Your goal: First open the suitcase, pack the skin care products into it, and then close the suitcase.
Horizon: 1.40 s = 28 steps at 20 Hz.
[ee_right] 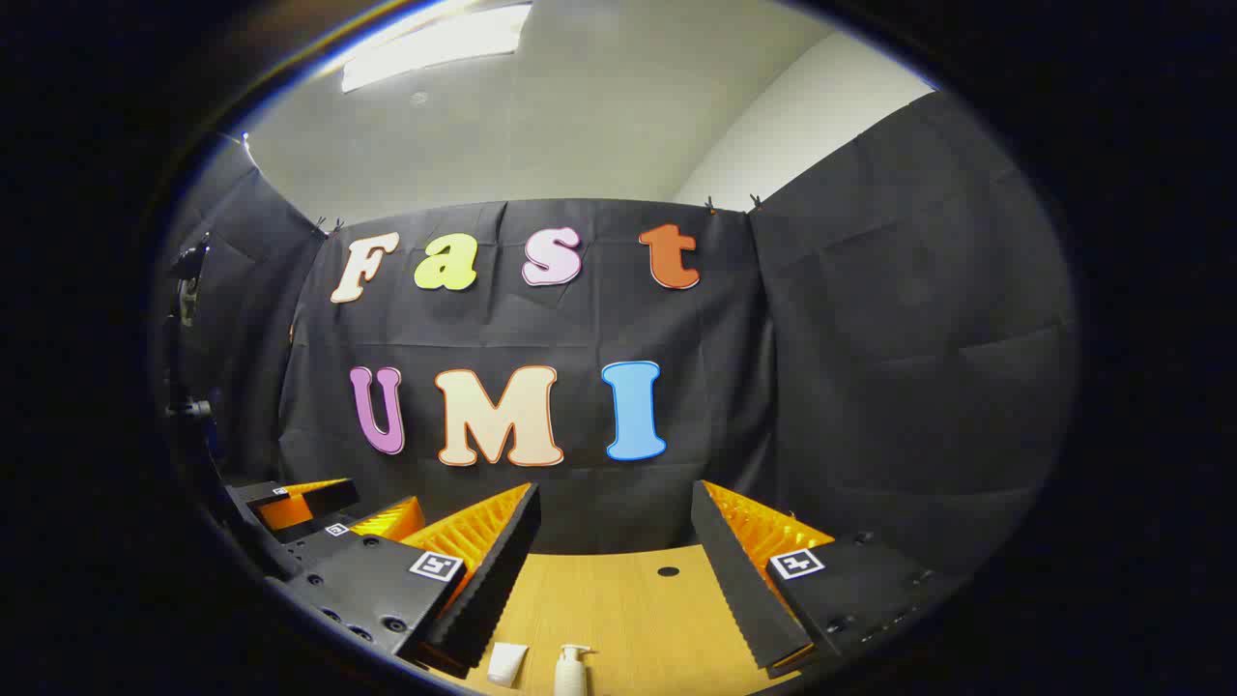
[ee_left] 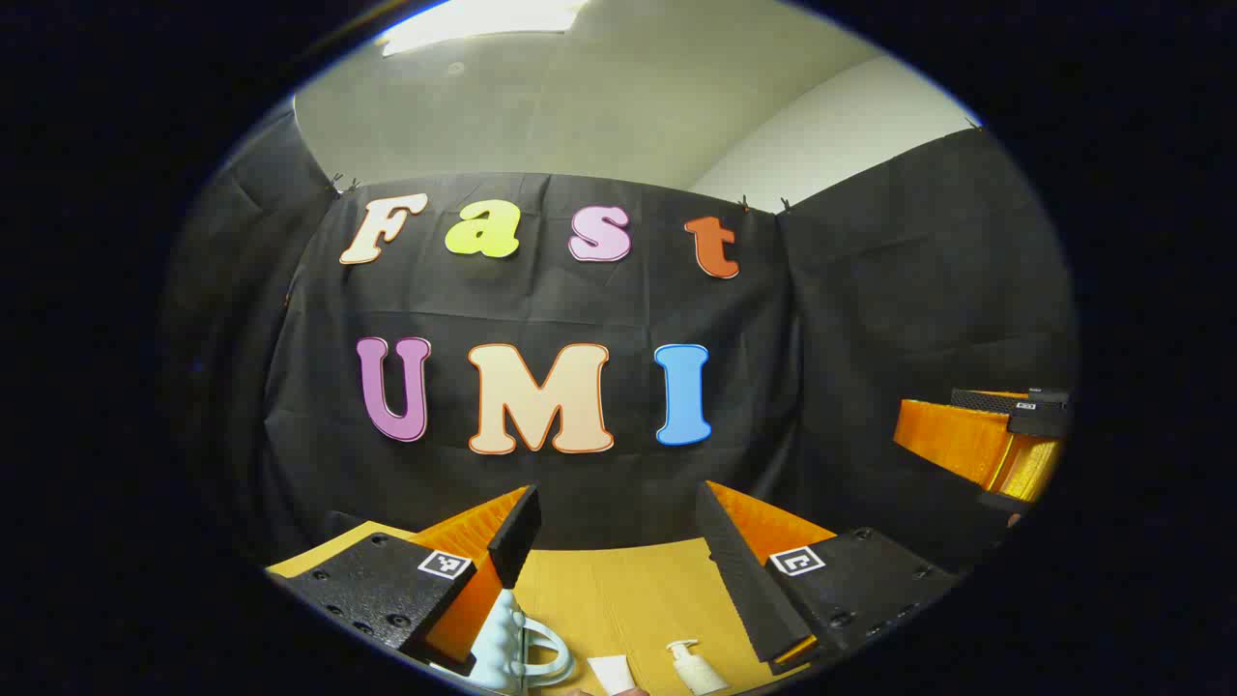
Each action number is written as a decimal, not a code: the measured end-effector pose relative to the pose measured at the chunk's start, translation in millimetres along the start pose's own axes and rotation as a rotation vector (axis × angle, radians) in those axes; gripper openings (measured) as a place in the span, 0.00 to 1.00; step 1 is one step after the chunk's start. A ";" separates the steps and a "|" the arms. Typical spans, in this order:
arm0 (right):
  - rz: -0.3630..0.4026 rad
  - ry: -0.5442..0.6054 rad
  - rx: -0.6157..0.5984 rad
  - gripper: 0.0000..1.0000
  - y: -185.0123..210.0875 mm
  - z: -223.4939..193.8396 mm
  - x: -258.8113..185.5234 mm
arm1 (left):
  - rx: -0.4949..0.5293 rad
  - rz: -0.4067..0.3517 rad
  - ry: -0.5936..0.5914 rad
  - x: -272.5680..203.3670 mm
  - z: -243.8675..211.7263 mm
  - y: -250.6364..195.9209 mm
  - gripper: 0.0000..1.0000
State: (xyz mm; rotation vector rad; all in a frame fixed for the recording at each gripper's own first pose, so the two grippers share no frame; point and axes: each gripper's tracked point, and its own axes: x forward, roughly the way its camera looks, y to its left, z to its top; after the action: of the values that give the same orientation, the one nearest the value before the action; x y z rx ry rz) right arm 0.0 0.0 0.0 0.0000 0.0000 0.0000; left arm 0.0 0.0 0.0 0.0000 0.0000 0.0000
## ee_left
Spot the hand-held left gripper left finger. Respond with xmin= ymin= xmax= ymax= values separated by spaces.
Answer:
xmin=273 ymin=485 xmax=542 ymax=676

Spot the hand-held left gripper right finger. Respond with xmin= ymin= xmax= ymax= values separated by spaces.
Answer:
xmin=694 ymin=480 xmax=958 ymax=676

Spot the white pump bottle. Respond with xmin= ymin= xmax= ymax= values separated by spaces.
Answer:
xmin=667 ymin=639 xmax=729 ymax=695

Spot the light blue suitcase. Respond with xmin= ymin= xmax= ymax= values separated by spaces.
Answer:
xmin=430 ymin=588 xmax=578 ymax=693

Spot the white squeeze tube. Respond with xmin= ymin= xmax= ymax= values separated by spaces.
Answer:
xmin=587 ymin=654 xmax=639 ymax=695

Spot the ceiling light panel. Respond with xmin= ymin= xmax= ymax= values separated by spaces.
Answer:
xmin=377 ymin=0 xmax=590 ymax=57

